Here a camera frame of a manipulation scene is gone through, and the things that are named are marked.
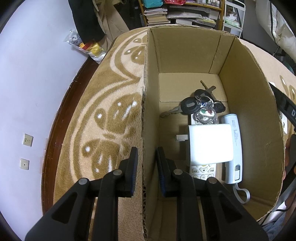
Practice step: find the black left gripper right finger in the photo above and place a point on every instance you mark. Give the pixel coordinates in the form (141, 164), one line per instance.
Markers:
(205, 207)

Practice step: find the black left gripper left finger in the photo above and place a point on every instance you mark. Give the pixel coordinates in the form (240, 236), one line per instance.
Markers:
(89, 209)

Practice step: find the brown cardboard box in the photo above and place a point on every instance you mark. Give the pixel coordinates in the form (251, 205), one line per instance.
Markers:
(180, 60)

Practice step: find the white power adapter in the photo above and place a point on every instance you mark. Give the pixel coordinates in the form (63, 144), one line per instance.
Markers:
(210, 144)

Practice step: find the white remote control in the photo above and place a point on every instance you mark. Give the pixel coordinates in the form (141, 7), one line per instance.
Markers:
(199, 171)

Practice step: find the beige brown patterned rug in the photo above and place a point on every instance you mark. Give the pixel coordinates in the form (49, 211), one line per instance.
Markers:
(107, 123)

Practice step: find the bunch of black keys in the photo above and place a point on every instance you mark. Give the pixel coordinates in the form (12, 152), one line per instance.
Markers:
(202, 108)

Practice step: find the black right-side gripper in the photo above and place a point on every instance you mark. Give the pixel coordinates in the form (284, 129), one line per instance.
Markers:
(285, 106)

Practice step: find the plastic bag with yellow items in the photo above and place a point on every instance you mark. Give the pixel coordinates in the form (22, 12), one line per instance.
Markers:
(92, 49)

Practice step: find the beige hanging coat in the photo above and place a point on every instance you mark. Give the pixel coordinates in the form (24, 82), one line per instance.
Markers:
(110, 21)

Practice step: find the wooden bookshelf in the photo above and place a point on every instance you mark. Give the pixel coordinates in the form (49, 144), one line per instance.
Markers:
(216, 5)

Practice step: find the white metal trolley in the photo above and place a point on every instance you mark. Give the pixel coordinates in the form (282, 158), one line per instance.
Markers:
(233, 17)

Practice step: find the black hanging coat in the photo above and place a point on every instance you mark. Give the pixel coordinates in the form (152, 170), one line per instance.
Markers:
(86, 21)

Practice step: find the stack of books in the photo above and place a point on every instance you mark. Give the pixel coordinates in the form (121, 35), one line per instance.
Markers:
(157, 16)

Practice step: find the red patterned bag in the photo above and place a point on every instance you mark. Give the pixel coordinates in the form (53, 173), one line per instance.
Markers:
(175, 2)

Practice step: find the teal bag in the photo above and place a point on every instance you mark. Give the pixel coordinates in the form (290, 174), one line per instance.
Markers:
(152, 3)

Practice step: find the white handheld device with strap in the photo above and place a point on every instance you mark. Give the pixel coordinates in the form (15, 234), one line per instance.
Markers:
(233, 170)

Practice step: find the lower wall socket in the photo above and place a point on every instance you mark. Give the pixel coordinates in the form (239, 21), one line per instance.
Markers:
(24, 164)

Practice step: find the wall socket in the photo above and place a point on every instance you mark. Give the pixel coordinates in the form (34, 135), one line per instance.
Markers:
(24, 164)
(28, 140)

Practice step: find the upper wall socket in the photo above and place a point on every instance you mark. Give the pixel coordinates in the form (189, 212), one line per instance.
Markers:
(28, 140)

